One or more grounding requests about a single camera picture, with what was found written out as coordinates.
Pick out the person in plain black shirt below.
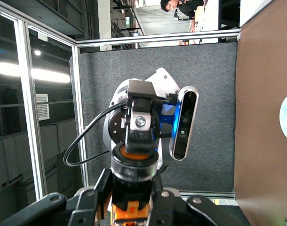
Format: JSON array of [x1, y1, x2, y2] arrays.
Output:
[[160, 0, 205, 32]]

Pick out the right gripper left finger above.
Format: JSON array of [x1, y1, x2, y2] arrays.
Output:
[[0, 168, 112, 226]]

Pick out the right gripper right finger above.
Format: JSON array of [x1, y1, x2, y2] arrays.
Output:
[[148, 174, 252, 226]]

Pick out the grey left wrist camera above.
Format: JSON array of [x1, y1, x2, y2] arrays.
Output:
[[169, 85, 199, 162]]

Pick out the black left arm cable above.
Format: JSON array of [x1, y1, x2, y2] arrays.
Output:
[[63, 102, 125, 167]]

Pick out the white air vent grille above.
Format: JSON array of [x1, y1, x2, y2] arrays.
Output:
[[35, 93, 50, 121]]

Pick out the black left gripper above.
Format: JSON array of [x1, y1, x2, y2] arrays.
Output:
[[108, 79, 159, 154]]

